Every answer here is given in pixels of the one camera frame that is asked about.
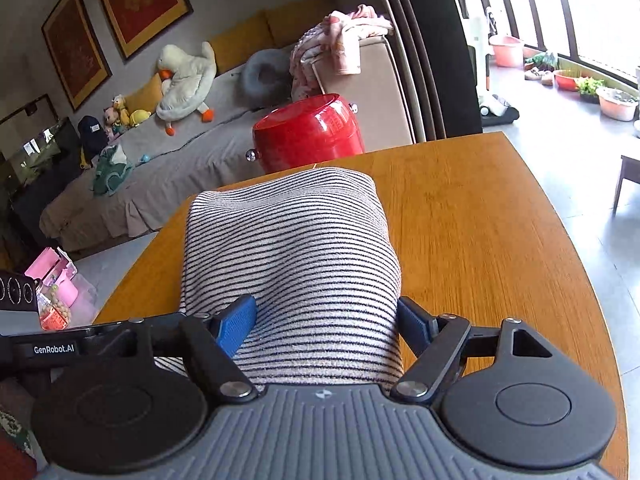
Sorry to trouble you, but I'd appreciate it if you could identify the striped knit sweater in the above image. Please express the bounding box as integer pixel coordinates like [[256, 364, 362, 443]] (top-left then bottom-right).
[[180, 167, 404, 388]]

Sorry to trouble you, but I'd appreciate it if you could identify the snack jar red label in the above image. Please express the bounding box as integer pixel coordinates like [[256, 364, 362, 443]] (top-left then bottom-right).
[[37, 285, 72, 332]]

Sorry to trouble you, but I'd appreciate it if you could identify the pink storage box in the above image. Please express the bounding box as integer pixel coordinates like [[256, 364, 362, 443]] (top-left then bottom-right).
[[25, 247, 79, 307]]

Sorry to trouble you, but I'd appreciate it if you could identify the grey covered sofa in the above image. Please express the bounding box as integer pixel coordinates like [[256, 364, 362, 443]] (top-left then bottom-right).
[[38, 64, 288, 252]]

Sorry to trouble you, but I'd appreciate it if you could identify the green cloth on sofa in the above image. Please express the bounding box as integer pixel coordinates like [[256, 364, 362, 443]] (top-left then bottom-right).
[[92, 144, 134, 196]]

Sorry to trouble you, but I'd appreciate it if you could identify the glass fish tank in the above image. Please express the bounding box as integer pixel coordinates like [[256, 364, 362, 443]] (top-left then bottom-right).
[[1, 93, 80, 196]]

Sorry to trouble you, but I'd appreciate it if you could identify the red round stool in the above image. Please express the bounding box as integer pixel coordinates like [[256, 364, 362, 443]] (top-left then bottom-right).
[[245, 93, 364, 174]]

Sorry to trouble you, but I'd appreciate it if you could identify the small plush toys group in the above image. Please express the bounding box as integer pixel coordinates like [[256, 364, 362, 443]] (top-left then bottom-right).
[[103, 94, 151, 140]]

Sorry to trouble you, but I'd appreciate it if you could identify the grey round neck pillow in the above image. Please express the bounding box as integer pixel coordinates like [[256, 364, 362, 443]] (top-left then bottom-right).
[[240, 49, 293, 110]]

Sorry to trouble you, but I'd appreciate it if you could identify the white duck plush toy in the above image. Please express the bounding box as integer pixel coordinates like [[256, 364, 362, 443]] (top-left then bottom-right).
[[155, 41, 217, 136]]

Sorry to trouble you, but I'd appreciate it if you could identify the yellow sofa cushion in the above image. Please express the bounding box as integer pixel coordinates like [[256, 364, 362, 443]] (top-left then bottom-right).
[[125, 0, 334, 115]]

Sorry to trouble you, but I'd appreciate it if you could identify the pink blanket pile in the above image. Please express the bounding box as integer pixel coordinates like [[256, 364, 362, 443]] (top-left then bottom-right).
[[290, 4, 394, 102]]

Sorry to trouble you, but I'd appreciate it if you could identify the red framed wall picture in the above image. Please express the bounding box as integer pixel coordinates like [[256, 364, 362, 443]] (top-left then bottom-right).
[[41, 0, 112, 112]]

